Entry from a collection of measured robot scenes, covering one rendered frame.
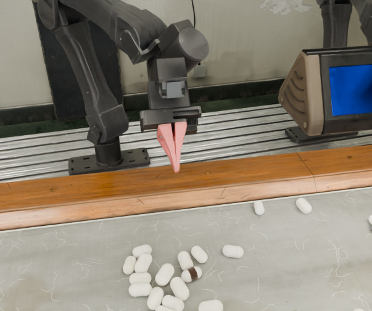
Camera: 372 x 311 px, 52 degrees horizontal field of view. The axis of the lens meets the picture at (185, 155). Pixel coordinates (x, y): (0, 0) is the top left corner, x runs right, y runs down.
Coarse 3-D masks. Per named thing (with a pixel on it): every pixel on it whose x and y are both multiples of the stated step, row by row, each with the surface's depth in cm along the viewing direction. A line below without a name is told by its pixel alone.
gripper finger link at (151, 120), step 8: (160, 112) 62; (168, 112) 62; (144, 120) 62; (152, 120) 62; (160, 120) 62; (168, 120) 62; (176, 120) 62; (184, 120) 62; (144, 128) 63; (176, 128) 62; (184, 128) 62; (176, 136) 62; (176, 144) 62; (176, 152) 62; (176, 160) 62
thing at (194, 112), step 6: (174, 108) 63; (180, 108) 63; (186, 108) 63; (192, 108) 63; (198, 108) 63; (174, 114) 63; (180, 114) 63; (186, 114) 64; (192, 114) 64; (198, 114) 64
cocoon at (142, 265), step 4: (144, 252) 61; (140, 256) 60; (144, 256) 60; (148, 256) 60; (140, 260) 59; (144, 260) 60; (148, 260) 60; (136, 264) 59; (140, 264) 59; (144, 264) 59; (148, 264) 60; (136, 268) 59; (140, 268) 59; (144, 268) 59; (136, 272) 59; (140, 272) 59
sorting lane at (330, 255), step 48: (336, 192) 76; (0, 240) 66; (48, 240) 66; (96, 240) 66; (144, 240) 66; (192, 240) 66; (240, 240) 66; (288, 240) 66; (336, 240) 66; (0, 288) 58; (48, 288) 58; (96, 288) 58; (192, 288) 58; (240, 288) 58; (288, 288) 58; (336, 288) 58
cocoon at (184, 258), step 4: (180, 252) 61; (184, 252) 61; (180, 256) 61; (184, 256) 60; (188, 256) 61; (180, 260) 60; (184, 260) 60; (188, 260) 60; (180, 264) 60; (184, 264) 59; (188, 264) 59; (192, 264) 60; (184, 268) 59
